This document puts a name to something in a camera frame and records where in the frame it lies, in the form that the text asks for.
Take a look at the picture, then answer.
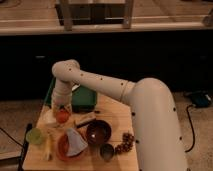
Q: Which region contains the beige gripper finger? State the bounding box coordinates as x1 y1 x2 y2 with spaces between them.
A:
66 105 72 116
52 107 59 123

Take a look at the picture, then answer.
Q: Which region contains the orange red apple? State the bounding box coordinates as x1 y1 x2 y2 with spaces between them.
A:
55 109 70 124

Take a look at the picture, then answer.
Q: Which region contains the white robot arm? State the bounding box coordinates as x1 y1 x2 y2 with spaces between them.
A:
51 59 189 171

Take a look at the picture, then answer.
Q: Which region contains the white paper cup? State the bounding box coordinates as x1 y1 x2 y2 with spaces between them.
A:
43 109 62 128

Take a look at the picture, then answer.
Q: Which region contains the green plastic cup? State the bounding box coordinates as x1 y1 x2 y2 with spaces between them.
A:
26 128 44 145

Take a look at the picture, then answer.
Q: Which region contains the small dark metal cup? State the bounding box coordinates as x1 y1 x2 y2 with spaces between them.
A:
100 143 114 162

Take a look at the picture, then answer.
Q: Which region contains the green plastic tray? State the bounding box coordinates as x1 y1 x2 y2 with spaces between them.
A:
44 77 97 113

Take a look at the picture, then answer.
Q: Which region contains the white utensil in tray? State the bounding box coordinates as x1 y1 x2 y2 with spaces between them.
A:
72 85 80 91

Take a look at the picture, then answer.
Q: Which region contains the yellow banana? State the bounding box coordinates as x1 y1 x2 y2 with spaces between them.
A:
44 133 52 161

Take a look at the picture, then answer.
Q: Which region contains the orange plate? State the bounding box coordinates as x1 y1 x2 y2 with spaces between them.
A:
56 134 85 162

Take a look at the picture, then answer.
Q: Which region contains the grey blue cloth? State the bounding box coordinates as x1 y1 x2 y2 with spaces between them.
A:
66 128 88 157

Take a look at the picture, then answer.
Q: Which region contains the dark brown bowl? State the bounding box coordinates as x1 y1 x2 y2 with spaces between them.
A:
86 120 112 146

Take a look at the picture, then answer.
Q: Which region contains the bunch of red grapes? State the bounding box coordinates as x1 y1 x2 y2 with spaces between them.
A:
115 132 134 154

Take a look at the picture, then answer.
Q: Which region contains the dark blue floor device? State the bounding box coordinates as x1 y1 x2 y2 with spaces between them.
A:
189 92 212 108

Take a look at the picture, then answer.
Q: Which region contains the knife with wooden handle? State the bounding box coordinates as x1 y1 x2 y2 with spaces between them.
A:
74 113 96 128

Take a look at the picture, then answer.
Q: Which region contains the wooden chair frame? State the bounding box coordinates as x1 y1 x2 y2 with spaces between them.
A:
55 0 134 31

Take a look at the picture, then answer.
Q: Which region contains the black cable on floor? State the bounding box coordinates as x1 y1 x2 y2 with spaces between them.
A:
184 103 198 154

